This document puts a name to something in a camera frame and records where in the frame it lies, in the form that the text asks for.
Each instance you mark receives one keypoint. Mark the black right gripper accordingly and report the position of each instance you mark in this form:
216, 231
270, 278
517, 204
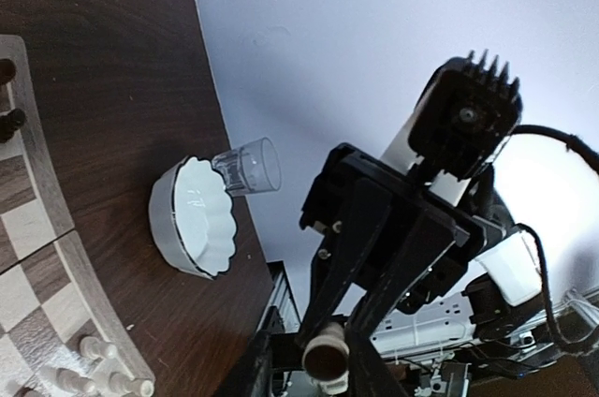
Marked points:
383, 232

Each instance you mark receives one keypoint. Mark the white pawn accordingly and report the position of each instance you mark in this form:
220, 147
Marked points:
326, 360
69, 380
94, 348

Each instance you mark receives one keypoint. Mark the black chess pieces rows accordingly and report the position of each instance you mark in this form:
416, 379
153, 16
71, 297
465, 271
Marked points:
12, 119

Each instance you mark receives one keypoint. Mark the clear drinking glass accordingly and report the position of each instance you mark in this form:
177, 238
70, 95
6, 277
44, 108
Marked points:
252, 168

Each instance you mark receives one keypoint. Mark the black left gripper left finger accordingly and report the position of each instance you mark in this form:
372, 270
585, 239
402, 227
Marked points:
267, 354

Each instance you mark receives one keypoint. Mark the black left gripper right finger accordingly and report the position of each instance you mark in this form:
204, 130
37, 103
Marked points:
368, 374

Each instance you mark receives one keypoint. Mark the white scalloped ceramic bowl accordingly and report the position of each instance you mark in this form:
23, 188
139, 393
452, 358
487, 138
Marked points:
191, 220

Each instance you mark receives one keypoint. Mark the wooden chess board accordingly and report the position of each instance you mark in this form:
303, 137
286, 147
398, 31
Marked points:
50, 295

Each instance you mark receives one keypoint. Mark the white rook chess piece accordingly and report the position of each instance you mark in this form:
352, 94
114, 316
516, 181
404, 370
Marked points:
113, 379

